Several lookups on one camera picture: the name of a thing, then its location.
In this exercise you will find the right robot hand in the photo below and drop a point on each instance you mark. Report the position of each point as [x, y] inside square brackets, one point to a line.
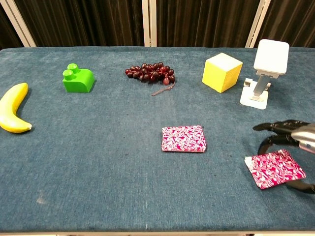
[304, 137]

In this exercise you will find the pink patterned pouch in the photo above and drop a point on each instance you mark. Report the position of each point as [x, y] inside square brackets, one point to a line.
[183, 138]

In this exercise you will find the white phone stand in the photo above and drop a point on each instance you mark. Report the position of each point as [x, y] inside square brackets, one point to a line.
[270, 56]

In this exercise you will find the yellow cube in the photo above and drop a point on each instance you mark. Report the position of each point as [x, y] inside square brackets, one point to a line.
[221, 71]

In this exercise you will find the dark red grape bunch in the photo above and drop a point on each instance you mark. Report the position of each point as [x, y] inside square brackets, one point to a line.
[150, 72]

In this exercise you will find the blue table cloth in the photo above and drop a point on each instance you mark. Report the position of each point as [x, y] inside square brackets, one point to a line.
[110, 172]

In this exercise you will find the green toy building block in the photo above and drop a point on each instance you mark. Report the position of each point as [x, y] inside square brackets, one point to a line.
[78, 82]

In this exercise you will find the black pleated curtain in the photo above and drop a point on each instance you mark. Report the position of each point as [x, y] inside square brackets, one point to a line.
[86, 22]

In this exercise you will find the yellow banana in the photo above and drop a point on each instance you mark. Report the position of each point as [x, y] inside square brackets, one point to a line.
[12, 108]

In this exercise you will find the white frame post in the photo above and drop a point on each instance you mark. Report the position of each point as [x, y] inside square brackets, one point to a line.
[149, 22]
[257, 24]
[19, 24]

